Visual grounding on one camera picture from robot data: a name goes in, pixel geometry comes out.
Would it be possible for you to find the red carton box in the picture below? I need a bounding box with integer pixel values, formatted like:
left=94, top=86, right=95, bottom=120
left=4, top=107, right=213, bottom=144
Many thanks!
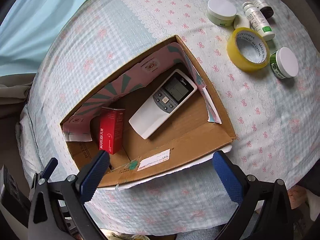
left=99, top=107, right=125, bottom=155

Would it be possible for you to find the green jar with white lid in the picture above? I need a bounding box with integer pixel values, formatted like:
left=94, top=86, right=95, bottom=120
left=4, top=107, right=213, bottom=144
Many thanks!
left=269, top=47, right=299, bottom=79

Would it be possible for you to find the white Midea remote control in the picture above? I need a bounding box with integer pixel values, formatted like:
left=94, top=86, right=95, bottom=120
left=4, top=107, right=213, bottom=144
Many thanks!
left=129, top=69, right=197, bottom=139

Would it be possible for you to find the yellow tape roll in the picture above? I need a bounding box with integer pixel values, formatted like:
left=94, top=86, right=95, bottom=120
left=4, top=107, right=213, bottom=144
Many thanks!
left=227, top=28, right=270, bottom=72

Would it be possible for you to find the white vitamin pill bottle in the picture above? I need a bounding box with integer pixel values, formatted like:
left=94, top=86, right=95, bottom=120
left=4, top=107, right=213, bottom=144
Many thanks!
left=242, top=2, right=275, bottom=41

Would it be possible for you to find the white earbuds case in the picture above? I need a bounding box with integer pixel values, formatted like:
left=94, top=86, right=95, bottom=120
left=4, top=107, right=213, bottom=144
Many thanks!
left=233, top=14, right=251, bottom=29

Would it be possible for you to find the black-capped small jar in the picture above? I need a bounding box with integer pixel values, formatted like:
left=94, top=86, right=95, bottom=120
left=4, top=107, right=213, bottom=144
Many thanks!
left=253, top=0, right=274, bottom=19

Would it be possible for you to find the white-lidded cream jar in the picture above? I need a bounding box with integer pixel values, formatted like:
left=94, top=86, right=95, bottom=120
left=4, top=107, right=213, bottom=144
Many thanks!
left=207, top=0, right=237, bottom=27

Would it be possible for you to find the person's right hand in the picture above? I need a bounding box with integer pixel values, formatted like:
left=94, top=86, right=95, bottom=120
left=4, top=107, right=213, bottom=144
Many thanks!
left=287, top=185, right=308, bottom=209

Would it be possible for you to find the brown cardboard box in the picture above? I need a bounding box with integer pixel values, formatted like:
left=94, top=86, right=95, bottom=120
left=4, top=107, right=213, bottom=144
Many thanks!
left=61, top=35, right=235, bottom=189

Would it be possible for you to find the light blue hanging cloth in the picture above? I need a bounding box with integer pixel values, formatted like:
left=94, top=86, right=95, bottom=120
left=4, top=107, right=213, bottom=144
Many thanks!
left=1, top=0, right=85, bottom=76

